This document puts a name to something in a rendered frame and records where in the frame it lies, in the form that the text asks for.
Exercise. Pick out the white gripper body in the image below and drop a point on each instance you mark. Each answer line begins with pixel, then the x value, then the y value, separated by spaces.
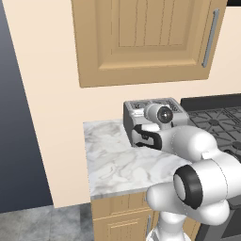
pixel 136 135

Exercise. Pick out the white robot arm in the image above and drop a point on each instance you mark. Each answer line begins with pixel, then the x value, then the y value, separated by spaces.
pixel 207 175

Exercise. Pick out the grey toaster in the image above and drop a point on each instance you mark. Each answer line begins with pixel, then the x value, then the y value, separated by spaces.
pixel 179 119

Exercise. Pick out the light wood drawer front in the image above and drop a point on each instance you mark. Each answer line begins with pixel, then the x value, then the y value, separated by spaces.
pixel 117 204

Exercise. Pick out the black stove with hob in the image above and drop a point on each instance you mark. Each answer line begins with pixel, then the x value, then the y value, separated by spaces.
pixel 216 120

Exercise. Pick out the light wood base cupboard door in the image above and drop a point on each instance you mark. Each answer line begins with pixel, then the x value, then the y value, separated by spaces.
pixel 122 229

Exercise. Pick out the black range hood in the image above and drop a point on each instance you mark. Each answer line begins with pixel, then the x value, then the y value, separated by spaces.
pixel 233 2

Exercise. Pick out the light wood wall cupboard door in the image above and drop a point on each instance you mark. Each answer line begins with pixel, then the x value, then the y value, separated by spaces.
pixel 147 37

